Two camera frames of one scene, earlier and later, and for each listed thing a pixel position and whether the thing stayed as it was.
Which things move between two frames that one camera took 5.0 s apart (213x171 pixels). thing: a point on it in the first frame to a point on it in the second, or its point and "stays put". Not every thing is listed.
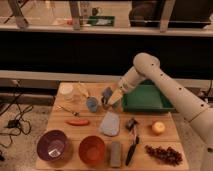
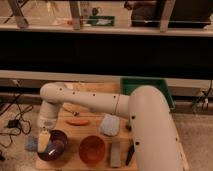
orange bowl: [92, 150] stays put
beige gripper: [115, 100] to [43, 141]
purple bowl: [52, 145] stays put
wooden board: [83, 133] stays put
